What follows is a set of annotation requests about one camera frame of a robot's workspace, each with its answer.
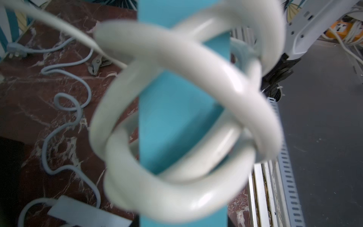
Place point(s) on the teal power strip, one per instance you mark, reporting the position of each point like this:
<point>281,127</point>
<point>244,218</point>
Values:
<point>174,115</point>

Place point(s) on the grey white power strip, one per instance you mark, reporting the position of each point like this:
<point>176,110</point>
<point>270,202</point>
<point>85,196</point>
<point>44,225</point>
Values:
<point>81,214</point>

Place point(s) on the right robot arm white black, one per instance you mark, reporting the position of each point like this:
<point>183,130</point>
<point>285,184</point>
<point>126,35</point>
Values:
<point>306,21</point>

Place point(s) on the orange power strip in background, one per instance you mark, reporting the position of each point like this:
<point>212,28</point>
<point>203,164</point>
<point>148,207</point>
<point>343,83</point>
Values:
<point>351,33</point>

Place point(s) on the orange handled pliers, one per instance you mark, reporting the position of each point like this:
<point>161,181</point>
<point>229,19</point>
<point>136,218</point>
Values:
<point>97,63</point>

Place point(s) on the aluminium front rail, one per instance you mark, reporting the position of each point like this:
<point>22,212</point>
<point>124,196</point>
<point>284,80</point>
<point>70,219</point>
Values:
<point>262,206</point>

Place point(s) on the white slotted cable duct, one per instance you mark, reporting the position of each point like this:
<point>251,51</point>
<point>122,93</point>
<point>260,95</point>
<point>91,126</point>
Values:
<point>286,198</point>

